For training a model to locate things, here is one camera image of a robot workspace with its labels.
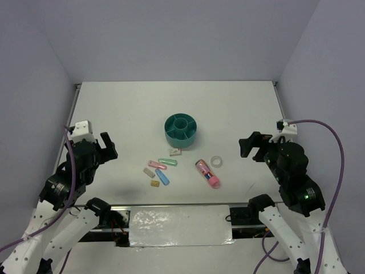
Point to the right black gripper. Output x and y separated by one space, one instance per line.
256 138

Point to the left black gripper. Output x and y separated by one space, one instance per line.
108 153

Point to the pink translucent highlighter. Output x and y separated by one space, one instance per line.
157 165

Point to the grey white eraser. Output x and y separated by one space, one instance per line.
149 172

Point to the pink capped crayon tube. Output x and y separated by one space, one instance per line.
206 172

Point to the small tan eraser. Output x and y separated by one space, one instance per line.
155 183

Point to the blue translucent highlighter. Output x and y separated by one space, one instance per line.
165 181

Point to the green translucent highlighter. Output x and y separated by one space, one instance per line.
169 162

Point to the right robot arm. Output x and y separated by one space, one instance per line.
314 251

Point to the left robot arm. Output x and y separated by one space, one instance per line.
42 247

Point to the clear tape roll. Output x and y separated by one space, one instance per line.
216 161

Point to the teal round desk organizer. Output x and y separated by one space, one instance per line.
180 130

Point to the silver foil tape sheet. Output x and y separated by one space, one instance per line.
177 227

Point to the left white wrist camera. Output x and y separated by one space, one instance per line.
82 131

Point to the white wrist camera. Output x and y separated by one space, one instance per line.
82 131
286 132

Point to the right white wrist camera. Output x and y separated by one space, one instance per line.
286 132

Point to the metal front rail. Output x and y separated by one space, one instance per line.
239 216

